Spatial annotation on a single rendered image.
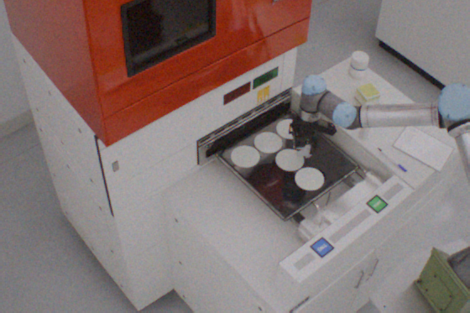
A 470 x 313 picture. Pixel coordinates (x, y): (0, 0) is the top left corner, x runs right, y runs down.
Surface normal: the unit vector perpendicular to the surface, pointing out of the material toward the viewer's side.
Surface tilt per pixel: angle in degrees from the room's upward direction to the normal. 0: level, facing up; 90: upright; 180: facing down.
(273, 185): 0
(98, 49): 90
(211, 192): 0
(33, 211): 0
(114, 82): 90
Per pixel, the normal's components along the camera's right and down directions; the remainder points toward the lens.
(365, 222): 0.03, -0.68
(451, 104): -0.48, -0.28
